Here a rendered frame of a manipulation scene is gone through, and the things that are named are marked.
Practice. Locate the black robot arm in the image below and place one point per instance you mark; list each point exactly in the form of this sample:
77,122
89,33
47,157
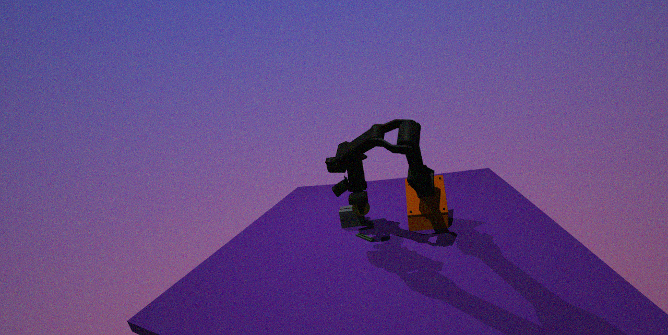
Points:
349,155

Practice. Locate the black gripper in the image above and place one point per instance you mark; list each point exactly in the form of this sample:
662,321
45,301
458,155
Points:
359,196

